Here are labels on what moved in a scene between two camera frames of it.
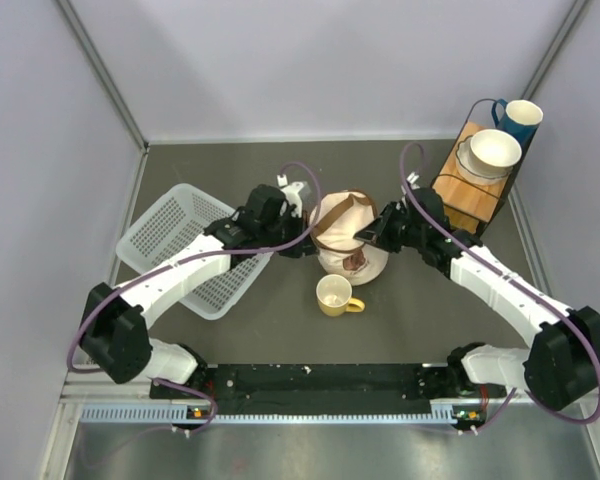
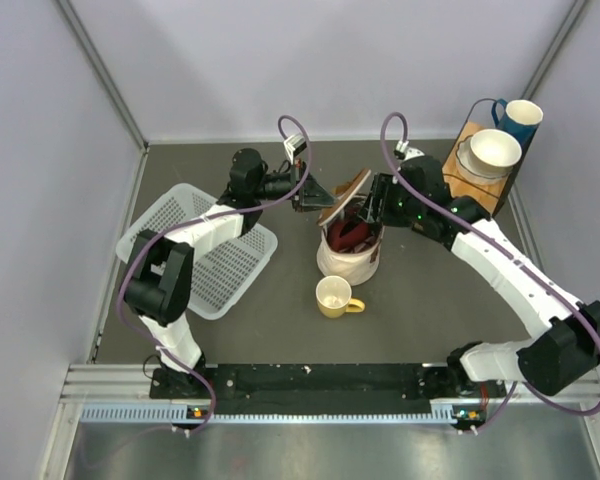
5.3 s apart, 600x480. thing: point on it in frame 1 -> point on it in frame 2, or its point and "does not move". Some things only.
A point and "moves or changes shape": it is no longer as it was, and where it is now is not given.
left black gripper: [299, 226] -> [314, 196]
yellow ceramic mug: [333, 295] does not move
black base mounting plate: [393, 388] does not move
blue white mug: [521, 118] does not move
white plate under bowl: [468, 169] does not move
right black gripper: [378, 231] -> [382, 188]
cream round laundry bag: [341, 255] moves or changes shape
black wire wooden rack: [470, 206] does not move
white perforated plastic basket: [180, 217] does not move
